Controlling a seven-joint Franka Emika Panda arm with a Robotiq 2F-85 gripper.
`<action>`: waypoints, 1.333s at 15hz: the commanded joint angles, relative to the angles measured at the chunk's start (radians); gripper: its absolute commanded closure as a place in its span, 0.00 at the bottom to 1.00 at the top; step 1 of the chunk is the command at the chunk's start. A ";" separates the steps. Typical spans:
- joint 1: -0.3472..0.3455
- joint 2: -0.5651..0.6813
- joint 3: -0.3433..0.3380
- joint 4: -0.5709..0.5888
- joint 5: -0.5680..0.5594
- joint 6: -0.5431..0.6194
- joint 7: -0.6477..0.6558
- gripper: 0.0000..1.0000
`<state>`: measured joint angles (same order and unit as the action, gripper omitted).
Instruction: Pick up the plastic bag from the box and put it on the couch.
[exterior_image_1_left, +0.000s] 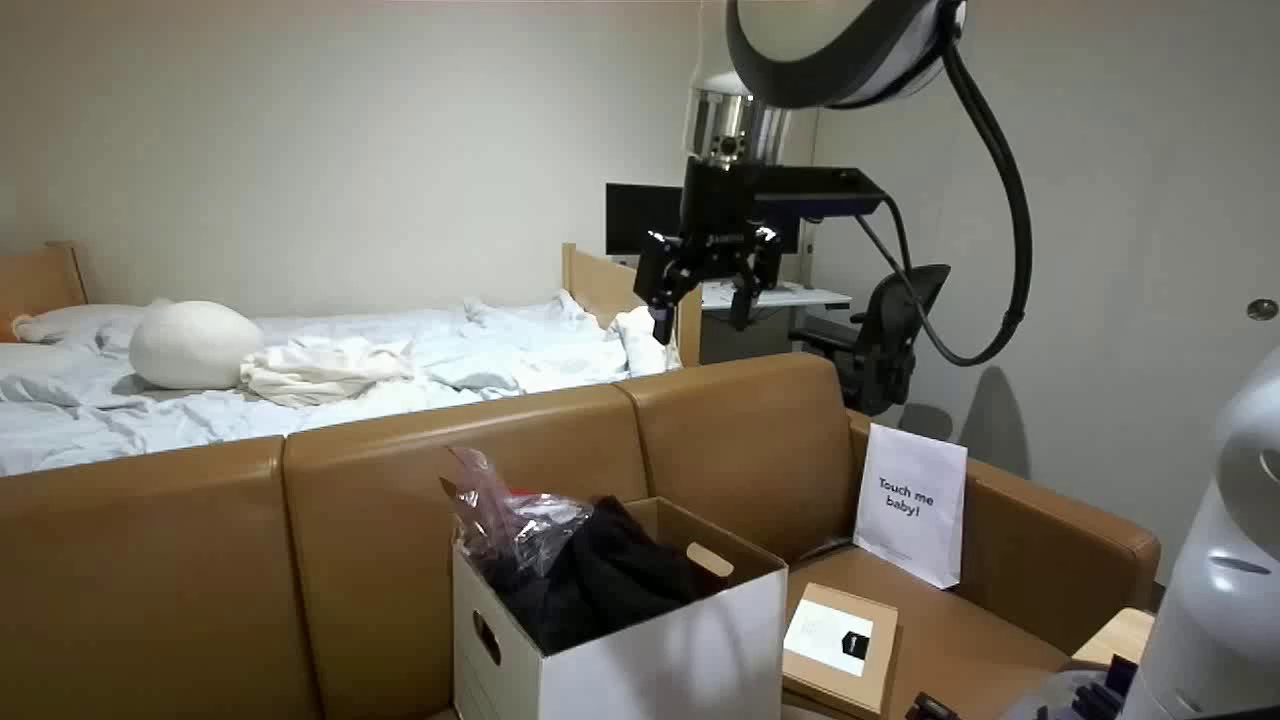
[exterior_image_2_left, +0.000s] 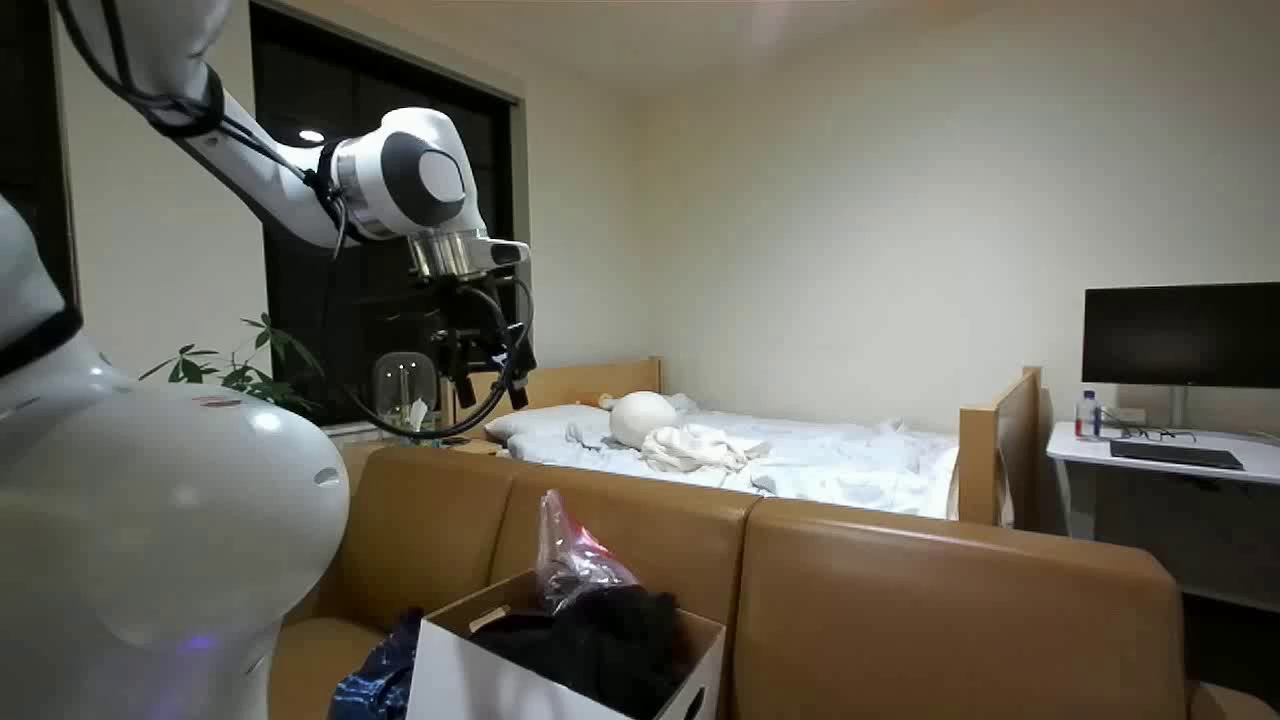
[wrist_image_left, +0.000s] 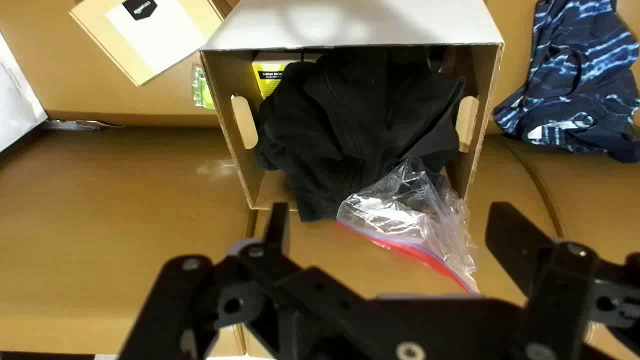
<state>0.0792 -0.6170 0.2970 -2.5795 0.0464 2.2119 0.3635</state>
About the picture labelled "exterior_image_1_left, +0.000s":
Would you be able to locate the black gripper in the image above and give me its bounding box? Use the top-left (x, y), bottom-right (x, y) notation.
top-left (632, 159), bottom-right (778, 343)

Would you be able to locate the clear plastic bag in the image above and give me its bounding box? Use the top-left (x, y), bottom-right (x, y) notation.
top-left (438, 447), bottom-right (591, 583)

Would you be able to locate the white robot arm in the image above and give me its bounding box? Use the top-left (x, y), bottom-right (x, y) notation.
top-left (632, 0), bottom-right (1280, 720)

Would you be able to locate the black cloth in box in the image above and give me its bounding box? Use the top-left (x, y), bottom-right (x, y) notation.
top-left (483, 496), bottom-right (723, 654)

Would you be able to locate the white paper sign bag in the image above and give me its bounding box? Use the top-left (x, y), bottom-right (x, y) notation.
top-left (853, 424), bottom-right (967, 590)

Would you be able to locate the white cardboard box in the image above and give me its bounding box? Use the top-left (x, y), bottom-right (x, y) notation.
top-left (453, 500), bottom-right (789, 720)

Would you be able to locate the small brown cardboard box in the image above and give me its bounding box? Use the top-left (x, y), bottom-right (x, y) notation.
top-left (783, 583), bottom-right (899, 720)

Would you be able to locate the brown leather couch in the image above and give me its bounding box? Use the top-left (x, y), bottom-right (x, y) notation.
top-left (0, 354), bottom-right (1159, 720)

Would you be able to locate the white desk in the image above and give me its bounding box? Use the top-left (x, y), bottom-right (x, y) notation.
top-left (700, 282), bottom-right (846, 366)

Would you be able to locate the black computer monitor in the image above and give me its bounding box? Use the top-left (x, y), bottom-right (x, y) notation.
top-left (600, 182), bottom-right (803, 261)

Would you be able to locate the black office chair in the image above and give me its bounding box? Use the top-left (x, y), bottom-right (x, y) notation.
top-left (837, 263), bottom-right (949, 417)

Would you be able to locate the crumpled cream cloth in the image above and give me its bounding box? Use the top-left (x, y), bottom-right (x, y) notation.
top-left (241, 337), bottom-right (413, 408)

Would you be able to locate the round white pillow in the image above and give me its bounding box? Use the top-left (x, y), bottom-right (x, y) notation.
top-left (128, 301), bottom-right (260, 391)

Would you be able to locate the flat white pillow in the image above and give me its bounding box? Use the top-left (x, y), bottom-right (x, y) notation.
top-left (11, 303), bottom-right (148, 354)

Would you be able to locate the bed with white sheets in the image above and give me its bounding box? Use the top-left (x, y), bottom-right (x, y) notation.
top-left (0, 242), bottom-right (700, 475)

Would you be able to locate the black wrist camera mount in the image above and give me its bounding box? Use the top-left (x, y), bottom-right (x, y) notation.
top-left (750, 168), bottom-right (885, 220)

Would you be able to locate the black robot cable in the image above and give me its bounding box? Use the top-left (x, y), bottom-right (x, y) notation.
top-left (853, 36), bottom-right (1041, 374)

